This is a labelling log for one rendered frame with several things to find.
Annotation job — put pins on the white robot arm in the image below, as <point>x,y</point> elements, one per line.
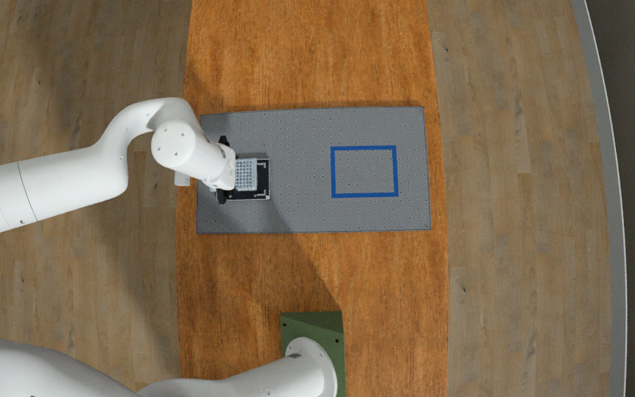
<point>42,187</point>

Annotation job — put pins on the blue tape border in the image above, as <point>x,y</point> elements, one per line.
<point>359,195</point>

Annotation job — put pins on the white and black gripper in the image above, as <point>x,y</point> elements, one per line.
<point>224,183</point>

